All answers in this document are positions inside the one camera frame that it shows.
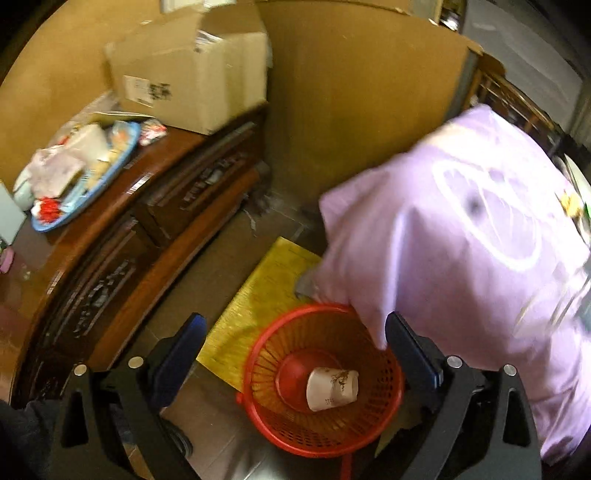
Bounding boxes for blue tray with clutter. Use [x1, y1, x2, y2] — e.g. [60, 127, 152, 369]
[13, 118, 141, 233]

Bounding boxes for purple bed sheet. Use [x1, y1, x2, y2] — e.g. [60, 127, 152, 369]
[314, 105, 590, 464]

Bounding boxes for dark wooden dresser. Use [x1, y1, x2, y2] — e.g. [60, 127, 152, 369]
[1, 106, 266, 406]

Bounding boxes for yellow gold floor mat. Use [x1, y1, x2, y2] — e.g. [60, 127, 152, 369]
[197, 237, 321, 391]

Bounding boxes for red plastic trash basket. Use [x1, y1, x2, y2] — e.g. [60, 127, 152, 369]
[242, 304, 404, 458]

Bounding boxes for black boot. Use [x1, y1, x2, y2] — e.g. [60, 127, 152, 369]
[161, 418, 193, 459]

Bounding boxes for white paper cup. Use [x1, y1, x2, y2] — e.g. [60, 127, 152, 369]
[305, 367, 360, 412]

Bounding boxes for cardboard box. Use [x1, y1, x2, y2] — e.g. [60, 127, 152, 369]
[105, 3, 270, 135]

